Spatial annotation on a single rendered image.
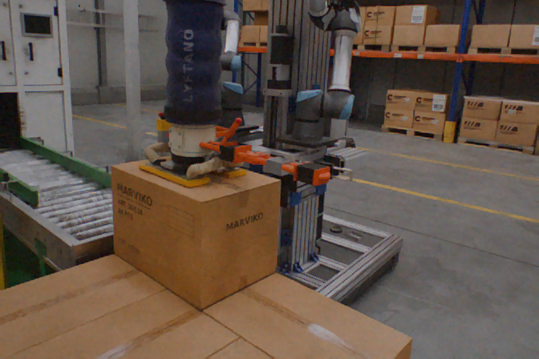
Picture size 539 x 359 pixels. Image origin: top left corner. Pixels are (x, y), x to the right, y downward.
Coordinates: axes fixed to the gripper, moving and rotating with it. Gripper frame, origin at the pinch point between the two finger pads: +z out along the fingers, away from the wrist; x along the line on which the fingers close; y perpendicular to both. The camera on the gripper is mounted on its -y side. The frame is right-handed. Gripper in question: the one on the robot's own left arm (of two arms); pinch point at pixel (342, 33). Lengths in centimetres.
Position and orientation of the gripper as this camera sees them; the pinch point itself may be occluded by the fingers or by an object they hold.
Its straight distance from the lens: 176.6
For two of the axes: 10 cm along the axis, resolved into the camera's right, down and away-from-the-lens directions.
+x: 7.9, 1.8, -5.9
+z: -0.5, 9.7, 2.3
